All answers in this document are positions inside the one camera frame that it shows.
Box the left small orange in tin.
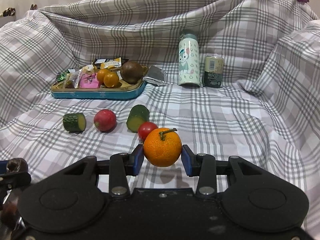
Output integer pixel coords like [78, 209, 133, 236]
[96, 68, 110, 84]

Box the brown passion fruit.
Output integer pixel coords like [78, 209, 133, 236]
[120, 61, 144, 85]

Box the red radish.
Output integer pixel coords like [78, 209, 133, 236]
[94, 109, 117, 132]

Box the green candy wrapper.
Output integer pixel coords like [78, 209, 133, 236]
[55, 69, 71, 83]

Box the red tomato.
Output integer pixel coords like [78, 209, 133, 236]
[138, 121, 158, 141]

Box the purple clip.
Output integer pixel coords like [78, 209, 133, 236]
[297, 0, 310, 3]

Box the right small orange in tin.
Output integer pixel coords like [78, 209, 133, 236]
[104, 72, 119, 88]

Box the plaid grey white cloth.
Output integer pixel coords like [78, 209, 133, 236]
[1, 0, 319, 239]

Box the teal gold snack tin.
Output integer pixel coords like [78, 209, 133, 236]
[51, 80, 146, 100]

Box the white cartoon cat bottle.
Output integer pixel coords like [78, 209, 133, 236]
[178, 33, 201, 87]

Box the cucumber piece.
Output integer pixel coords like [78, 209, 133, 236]
[62, 113, 86, 133]
[126, 105, 150, 133]

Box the silver foil packet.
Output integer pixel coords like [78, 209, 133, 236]
[143, 66, 167, 86]

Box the dark mangosteen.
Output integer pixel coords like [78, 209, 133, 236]
[6, 158, 28, 173]

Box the green beverage can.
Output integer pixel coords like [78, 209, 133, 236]
[203, 56, 224, 88]

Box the orange mandarin with stem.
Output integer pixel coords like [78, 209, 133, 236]
[143, 128, 182, 167]

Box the clear dried fruit packet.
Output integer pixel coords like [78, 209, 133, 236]
[64, 64, 95, 89]

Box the yellow pastry packet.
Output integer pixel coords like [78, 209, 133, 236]
[100, 57, 122, 69]

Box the pink snack packet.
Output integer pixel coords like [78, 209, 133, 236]
[79, 73, 100, 89]

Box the small orange in tin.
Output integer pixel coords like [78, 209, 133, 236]
[96, 68, 110, 84]
[104, 72, 119, 88]

